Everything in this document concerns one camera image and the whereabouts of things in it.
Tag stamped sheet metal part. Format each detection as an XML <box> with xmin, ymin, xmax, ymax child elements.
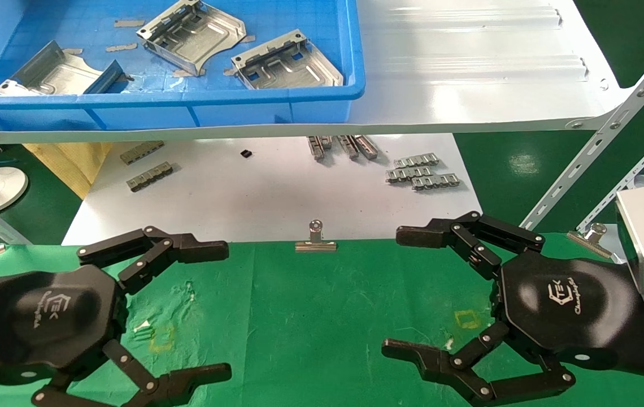
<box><xmin>0</xmin><ymin>41</ymin><xmax>126</xmax><ymax>96</ymax></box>
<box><xmin>136</xmin><ymin>0</ymin><xmax>247</xmax><ymax>62</ymax></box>
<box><xmin>230</xmin><ymin>29</ymin><xmax>345</xmax><ymax>90</ymax></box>

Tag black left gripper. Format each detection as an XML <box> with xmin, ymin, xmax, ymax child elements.
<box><xmin>0</xmin><ymin>265</ymin><xmax>233</xmax><ymax>407</ymax></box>

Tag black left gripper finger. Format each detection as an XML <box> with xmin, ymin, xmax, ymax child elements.
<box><xmin>77</xmin><ymin>226</ymin><xmax>230</xmax><ymax>295</ymax></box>

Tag white metal shelf plate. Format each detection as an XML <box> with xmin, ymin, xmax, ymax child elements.
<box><xmin>0</xmin><ymin>0</ymin><xmax>625</xmax><ymax>145</ymax></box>

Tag white slotted angle rail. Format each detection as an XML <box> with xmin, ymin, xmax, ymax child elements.
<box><xmin>576</xmin><ymin>116</ymin><xmax>644</xmax><ymax>233</ymax></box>
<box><xmin>520</xmin><ymin>42</ymin><xmax>644</xmax><ymax>231</ymax></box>

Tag silver chain link strip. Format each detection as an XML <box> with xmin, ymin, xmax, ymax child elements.
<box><xmin>385</xmin><ymin>166</ymin><xmax>433</xmax><ymax>184</ymax></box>
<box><xmin>393</xmin><ymin>153</ymin><xmax>440</xmax><ymax>168</ymax></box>
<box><xmin>411</xmin><ymin>174</ymin><xmax>460</xmax><ymax>191</ymax></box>

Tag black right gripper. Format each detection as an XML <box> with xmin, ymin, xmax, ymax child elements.
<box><xmin>381</xmin><ymin>211</ymin><xmax>639</xmax><ymax>407</ymax></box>

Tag grey slotted angle rail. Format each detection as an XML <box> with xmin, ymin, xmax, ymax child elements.
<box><xmin>0</xmin><ymin>219</ymin><xmax>32</xmax><ymax>246</ymax></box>

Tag grey connector strip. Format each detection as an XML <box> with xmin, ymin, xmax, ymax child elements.
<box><xmin>127</xmin><ymin>162</ymin><xmax>174</xmax><ymax>192</ymax></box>
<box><xmin>120</xmin><ymin>141</ymin><xmax>164</xmax><ymax>165</ymax></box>

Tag yellow woven bag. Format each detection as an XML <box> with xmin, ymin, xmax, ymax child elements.
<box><xmin>23</xmin><ymin>141</ymin><xmax>114</xmax><ymax>200</ymax></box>

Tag blue plastic bin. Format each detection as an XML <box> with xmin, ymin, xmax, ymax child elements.
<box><xmin>0</xmin><ymin>0</ymin><xmax>366</xmax><ymax>132</ymax></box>

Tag green cloth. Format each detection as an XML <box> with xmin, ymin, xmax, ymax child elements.
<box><xmin>0</xmin><ymin>232</ymin><xmax>644</xmax><ymax>407</ymax></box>

